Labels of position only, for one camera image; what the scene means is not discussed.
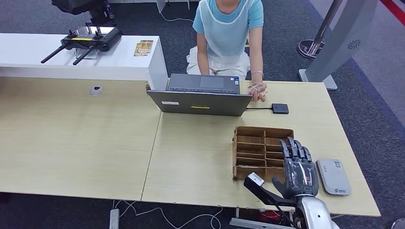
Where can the red barrier belt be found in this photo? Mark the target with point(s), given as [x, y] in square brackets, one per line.
[394, 6]

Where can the grey laptop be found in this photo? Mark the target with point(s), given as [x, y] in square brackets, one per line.
[199, 102]

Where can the black tripod equipment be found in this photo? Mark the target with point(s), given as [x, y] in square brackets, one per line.
[95, 9]

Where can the gold patterned key card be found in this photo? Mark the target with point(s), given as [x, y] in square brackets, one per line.
[147, 43]
[141, 51]

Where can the white reception counter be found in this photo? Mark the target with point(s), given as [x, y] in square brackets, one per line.
[120, 64]

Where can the round grey desk grommet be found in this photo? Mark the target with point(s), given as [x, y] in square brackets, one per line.
[96, 90]

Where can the grey metal desk foot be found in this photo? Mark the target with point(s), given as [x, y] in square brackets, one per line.
[259, 225]

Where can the grey kiosk stand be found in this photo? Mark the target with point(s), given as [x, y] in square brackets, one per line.
[341, 28]

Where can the red object under desk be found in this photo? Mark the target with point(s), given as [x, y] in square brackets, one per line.
[270, 217]

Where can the white card reader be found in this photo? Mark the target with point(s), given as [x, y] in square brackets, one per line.
[333, 177]

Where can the small yellow object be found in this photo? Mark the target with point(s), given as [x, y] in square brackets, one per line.
[247, 41]

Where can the white power strip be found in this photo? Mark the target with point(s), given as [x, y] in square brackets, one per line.
[114, 218]

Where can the grey round object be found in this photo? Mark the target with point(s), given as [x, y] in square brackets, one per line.
[399, 225]

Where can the person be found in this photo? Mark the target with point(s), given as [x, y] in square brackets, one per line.
[225, 34]

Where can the chrome stanchion post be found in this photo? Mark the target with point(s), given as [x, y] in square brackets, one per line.
[310, 47]

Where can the person's left hand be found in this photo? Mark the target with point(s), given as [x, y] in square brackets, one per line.
[259, 96]

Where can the brown wooden card organizer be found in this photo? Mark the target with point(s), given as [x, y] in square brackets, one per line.
[250, 151]

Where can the small black USB box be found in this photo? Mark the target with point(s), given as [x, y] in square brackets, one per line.
[280, 108]

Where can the person's right forearm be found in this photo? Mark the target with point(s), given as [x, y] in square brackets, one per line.
[202, 60]

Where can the black remote controller with antennas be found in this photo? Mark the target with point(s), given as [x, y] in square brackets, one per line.
[95, 38]

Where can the person's left forearm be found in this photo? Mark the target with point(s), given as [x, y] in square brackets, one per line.
[257, 60]

